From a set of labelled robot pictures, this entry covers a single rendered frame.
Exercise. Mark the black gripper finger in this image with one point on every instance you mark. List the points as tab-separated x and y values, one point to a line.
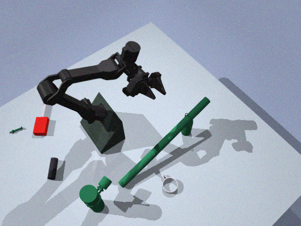
158	85
144	89

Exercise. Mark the dark grey cylinder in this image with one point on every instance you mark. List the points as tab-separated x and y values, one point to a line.
52	168

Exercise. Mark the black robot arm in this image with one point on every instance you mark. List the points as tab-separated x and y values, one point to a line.
107	70

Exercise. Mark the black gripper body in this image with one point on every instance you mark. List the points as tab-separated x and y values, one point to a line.
136	74

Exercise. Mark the green cylindrical rod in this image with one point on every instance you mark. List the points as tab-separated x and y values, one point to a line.
164	142

